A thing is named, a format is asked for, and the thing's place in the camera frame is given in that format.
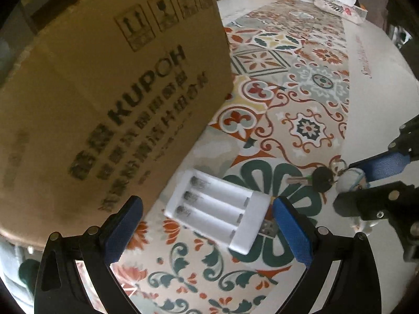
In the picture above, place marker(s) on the white battery charger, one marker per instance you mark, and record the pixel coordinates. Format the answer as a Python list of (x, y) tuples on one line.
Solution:
[(222, 209)]

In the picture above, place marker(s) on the brown cardboard box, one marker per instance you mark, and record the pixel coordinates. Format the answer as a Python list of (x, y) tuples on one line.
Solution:
[(98, 104)]

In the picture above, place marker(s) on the dark green object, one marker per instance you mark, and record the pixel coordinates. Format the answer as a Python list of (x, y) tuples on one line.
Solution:
[(27, 273)]

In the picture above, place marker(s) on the black-headed key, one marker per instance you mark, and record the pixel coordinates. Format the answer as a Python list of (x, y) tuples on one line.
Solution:
[(322, 178)]

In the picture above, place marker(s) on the patterned tablecloth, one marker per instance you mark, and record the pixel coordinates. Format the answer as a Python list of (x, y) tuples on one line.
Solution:
[(294, 104)]

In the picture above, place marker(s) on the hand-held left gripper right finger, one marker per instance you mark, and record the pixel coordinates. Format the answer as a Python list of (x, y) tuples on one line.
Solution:
[(294, 235)]

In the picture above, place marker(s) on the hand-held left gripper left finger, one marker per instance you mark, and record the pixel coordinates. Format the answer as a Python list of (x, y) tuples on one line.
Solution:
[(121, 232)]

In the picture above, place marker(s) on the white printed plastic bag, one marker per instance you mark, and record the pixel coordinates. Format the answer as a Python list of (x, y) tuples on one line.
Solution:
[(340, 6)]

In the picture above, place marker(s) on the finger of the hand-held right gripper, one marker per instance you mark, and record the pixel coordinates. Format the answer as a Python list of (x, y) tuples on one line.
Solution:
[(386, 166), (376, 199)]

